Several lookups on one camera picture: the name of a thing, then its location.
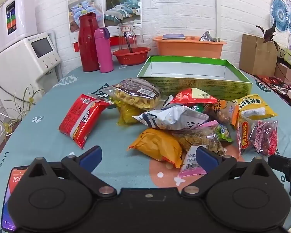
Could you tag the green cardboard box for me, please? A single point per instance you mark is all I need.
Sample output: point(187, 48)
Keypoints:
point(217, 77)

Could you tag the lidded jar in tub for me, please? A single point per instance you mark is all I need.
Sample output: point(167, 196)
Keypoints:
point(173, 36)

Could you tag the pink-edged nut bag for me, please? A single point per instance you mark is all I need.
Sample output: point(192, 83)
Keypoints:
point(205, 136)

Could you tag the green plant left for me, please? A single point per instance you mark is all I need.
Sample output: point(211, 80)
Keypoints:
point(19, 107)

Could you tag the steel bowl in tub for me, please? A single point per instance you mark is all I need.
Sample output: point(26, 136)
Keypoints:
point(206, 37)

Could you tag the brown cardboard box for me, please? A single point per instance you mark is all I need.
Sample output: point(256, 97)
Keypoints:
point(256, 57)

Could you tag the brown-label pasta snack bag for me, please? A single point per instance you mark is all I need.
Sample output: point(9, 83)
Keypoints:
point(137, 92)

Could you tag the orange plastic tub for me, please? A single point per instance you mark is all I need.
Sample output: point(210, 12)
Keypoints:
point(190, 46)

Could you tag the red yellow small packet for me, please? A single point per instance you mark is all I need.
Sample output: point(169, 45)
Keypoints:
point(242, 134)

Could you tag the clear glass pitcher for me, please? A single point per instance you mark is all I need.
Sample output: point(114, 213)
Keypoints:
point(128, 33)

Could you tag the red plastic basin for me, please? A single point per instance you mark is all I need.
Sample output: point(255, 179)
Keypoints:
point(138, 56)

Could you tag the pink water bottle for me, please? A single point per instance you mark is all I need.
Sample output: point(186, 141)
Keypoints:
point(103, 47)

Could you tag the white appliance with screen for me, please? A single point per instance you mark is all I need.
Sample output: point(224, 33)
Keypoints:
point(31, 61)

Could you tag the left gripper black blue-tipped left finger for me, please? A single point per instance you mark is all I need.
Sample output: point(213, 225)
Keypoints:
point(81, 169)

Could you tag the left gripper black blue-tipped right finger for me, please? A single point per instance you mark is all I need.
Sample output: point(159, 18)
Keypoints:
point(217, 168)

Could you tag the yellow egg-yolk snack bag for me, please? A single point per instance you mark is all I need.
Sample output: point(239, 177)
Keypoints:
point(254, 107)

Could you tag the brown orange snack bag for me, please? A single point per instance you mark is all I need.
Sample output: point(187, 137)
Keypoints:
point(225, 112)

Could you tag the red dates clear bag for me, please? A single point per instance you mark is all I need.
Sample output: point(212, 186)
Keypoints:
point(264, 136)

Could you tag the white blue snack bag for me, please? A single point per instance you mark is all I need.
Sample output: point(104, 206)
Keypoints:
point(174, 117)

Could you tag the red snack packet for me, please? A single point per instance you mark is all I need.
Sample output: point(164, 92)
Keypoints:
point(82, 117)

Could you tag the red top snack bag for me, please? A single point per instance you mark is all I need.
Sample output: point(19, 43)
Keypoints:
point(193, 96)

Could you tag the bedding wall poster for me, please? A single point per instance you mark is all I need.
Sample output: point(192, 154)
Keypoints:
point(109, 14)

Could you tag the white wall water purifier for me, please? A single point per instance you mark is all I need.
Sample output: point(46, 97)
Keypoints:
point(17, 21)

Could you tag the blue paper fan decorations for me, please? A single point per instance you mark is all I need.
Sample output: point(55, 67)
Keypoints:
point(280, 12)

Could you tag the dark purple plant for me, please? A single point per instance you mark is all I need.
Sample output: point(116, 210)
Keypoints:
point(269, 34)

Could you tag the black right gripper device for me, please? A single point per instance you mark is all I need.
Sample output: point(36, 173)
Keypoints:
point(279, 159)

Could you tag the red thermos jug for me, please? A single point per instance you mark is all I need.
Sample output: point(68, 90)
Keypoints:
point(86, 42)

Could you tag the green small snack packet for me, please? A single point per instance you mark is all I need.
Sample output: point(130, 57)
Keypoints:
point(223, 133)

